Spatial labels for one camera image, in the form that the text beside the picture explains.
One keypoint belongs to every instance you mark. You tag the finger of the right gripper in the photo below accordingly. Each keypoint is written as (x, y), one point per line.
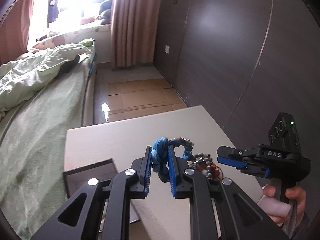
(235, 154)
(231, 162)

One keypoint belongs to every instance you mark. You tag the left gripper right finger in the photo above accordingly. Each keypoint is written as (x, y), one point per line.
(180, 187)

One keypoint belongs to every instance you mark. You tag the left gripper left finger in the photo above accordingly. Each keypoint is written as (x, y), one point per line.
(143, 167)

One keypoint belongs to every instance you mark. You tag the black jewelry box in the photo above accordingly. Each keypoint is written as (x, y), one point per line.
(100, 206)

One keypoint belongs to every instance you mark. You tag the person's right hand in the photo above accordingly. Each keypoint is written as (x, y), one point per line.
(295, 193)

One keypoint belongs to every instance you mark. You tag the flattened cardboard on floor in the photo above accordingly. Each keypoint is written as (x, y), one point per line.
(138, 98)

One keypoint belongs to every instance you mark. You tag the dark grey wardrobe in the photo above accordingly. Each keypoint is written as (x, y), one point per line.
(245, 61)

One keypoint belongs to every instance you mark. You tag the bed with green sheet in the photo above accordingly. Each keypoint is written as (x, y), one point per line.
(33, 136)

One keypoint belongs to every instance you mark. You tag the black garment on bed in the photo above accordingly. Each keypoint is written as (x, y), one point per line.
(67, 66)

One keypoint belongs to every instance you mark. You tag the green pillow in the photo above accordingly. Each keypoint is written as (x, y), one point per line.
(89, 42)

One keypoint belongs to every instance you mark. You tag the light green crumpled blanket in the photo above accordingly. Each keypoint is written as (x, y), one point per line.
(21, 79)

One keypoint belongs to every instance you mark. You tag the pink curtain right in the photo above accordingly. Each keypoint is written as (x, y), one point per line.
(133, 32)

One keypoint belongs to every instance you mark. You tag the pink curtain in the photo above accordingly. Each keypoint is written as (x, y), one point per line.
(133, 32)
(15, 24)

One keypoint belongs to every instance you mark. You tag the pink curtain left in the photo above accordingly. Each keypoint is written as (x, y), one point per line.
(15, 24)

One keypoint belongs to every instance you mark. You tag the hanging dark clothes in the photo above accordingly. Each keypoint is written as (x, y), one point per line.
(53, 11)

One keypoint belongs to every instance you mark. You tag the black camera box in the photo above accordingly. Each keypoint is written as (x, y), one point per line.
(283, 134)

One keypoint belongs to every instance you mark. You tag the white wall socket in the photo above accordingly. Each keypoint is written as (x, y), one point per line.
(167, 49)

